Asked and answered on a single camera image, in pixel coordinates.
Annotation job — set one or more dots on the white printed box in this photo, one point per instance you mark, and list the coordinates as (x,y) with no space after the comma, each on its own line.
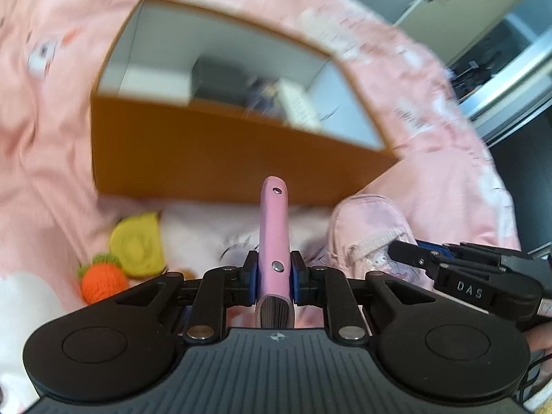
(299,103)

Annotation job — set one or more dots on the orange cardboard box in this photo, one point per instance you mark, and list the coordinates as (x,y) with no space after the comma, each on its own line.
(194,151)

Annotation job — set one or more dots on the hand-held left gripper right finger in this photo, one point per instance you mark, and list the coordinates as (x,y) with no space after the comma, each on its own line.
(297,278)

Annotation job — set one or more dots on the white cabinet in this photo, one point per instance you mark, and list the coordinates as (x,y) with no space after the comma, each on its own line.
(435,4)

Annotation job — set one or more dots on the blue packet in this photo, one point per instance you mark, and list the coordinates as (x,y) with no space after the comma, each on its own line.
(265,97)

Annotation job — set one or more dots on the yellow crochet lemon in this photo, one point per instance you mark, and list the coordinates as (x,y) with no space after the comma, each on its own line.
(136,246)

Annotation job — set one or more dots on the pink zipper pouch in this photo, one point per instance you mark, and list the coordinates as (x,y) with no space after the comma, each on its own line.
(366,224)

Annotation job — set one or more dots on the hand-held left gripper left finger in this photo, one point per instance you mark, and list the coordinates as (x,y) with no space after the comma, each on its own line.
(252,277)

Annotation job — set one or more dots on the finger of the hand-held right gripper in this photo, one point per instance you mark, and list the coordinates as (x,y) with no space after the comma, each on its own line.
(437,246)
(412,256)

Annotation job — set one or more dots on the pink cloud printed blanket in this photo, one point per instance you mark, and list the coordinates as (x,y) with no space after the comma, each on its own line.
(47,108)

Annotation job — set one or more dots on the orange crochet carrot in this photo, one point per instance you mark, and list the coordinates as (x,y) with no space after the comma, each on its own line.
(103,284)

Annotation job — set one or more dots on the person's right hand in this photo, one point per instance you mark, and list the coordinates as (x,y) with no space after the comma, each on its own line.
(541,340)

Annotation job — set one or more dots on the pink fan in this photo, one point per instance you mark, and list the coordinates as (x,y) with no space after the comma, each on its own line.
(274,233)

